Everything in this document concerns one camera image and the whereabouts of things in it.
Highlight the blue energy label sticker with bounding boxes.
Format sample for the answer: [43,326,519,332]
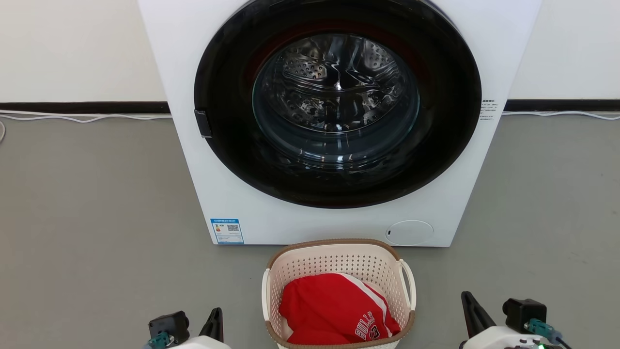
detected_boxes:
[210,218,245,245]

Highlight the black door handle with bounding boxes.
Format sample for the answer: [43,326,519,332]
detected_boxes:
[194,110,213,139]

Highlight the teal left camera cable plug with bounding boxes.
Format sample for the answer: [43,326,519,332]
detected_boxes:
[143,332,173,349]

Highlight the round white filter cover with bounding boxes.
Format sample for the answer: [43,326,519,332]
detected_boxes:
[385,220,434,246]

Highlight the round black washer door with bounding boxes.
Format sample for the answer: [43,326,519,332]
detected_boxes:
[194,0,482,209]

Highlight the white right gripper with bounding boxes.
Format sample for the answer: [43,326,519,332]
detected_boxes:
[459,291,548,349]

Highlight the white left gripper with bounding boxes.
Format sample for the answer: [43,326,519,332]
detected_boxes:
[172,307,233,349]

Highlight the white floor cable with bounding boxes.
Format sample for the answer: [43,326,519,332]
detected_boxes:
[501,111,620,121]
[0,111,173,123]

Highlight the cream perforated laundry basket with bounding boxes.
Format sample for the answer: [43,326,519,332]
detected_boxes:
[262,238,417,349]

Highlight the teal right camera cable plug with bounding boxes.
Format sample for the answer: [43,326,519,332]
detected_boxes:
[526,318,574,349]

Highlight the red basketball jersey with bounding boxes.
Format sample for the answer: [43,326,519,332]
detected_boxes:
[279,273,402,346]

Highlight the teal camera cable plug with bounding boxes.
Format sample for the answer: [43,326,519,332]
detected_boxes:
[526,318,574,349]
[143,332,173,349]

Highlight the white front-load washing machine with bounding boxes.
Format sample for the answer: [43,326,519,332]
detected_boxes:
[137,0,543,248]

